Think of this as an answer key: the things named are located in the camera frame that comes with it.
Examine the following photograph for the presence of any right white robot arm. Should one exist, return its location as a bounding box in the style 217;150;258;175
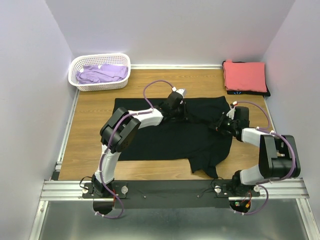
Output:
209;103;301;196

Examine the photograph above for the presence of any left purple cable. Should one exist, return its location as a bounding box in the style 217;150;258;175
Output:
98;79;179;220

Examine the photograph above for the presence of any folded black t shirt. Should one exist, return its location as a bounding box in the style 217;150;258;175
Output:
221;60;272;98

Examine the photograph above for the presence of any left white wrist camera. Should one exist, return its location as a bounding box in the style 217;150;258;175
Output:
176;88;187;98

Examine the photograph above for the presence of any black t shirt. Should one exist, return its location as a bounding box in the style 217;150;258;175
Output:
221;60;272;98
119;96;233;179

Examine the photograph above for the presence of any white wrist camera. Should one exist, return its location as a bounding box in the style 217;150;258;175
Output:
176;88;187;98
226;105;236;120

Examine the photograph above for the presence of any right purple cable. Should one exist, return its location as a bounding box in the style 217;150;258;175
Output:
229;100;298;181

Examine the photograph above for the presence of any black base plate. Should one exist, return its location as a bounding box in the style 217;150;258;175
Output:
80;179;261;215

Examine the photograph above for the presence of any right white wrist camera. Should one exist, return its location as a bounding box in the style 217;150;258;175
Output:
226;105;236;120

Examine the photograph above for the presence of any folded red t shirt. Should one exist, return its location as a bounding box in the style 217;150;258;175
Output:
222;59;267;93

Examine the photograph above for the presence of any purple t shirt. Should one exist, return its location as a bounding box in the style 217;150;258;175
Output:
75;63;129;85

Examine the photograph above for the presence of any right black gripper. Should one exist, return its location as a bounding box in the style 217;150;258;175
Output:
208;111;237;135

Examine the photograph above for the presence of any aluminium frame rail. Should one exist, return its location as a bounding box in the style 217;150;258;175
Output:
40;180;83;201

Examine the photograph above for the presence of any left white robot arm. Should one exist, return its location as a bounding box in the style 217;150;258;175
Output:
91;88;187;198

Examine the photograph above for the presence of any purple cable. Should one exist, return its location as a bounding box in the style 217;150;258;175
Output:
98;79;179;220
229;100;298;181

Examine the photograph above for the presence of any white plastic laundry basket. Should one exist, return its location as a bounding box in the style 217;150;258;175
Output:
68;53;131;92

